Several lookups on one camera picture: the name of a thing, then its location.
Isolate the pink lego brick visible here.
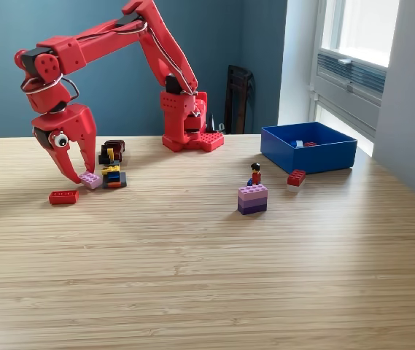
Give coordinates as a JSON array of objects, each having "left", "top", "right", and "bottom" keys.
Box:
[{"left": 78, "top": 171, "right": 103, "bottom": 191}]

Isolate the red lego brick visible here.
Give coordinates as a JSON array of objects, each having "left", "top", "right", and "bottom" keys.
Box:
[{"left": 48, "top": 190, "right": 80, "bottom": 206}]

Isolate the yellow black toy digger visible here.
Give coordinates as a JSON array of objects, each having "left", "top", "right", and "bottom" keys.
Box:
[{"left": 98, "top": 145, "right": 128, "bottom": 190}]

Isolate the blue plastic bin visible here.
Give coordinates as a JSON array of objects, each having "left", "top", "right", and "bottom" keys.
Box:
[{"left": 260, "top": 121, "right": 359, "bottom": 175}]

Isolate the red lego toy figure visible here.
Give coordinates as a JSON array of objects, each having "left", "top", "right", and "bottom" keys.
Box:
[{"left": 247, "top": 163, "right": 263, "bottom": 187}]

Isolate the dark red toy car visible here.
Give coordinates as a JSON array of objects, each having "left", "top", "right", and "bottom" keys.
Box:
[{"left": 101, "top": 139, "right": 125, "bottom": 163}]

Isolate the pink purple brick stack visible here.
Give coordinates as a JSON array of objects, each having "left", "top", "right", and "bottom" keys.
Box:
[{"left": 237, "top": 183, "right": 268, "bottom": 216}]

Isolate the red brick on white brick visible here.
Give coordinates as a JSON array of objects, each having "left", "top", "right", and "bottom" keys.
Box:
[{"left": 287, "top": 169, "right": 307, "bottom": 193}]

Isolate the grey window vent grille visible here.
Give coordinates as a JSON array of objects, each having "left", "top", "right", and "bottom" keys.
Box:
[{"left": 317, "top": 50, "right": 387, "bottom": 95}]

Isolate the white window frame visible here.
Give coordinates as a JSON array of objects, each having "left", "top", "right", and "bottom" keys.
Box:
[{"left": 318, "top": 0, "right": 400, "bottom": 69}]

